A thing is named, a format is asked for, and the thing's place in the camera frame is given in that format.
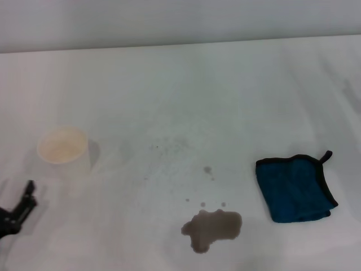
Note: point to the white paper cup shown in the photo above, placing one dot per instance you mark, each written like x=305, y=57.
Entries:
x=63, y=148

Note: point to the blue rag with black trim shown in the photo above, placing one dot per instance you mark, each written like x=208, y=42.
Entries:
x=293, y=189

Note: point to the dark water stain puddle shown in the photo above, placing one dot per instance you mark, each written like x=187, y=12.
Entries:
x=214, y=226

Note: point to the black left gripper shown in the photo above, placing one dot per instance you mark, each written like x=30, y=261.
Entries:
x=7, y=223

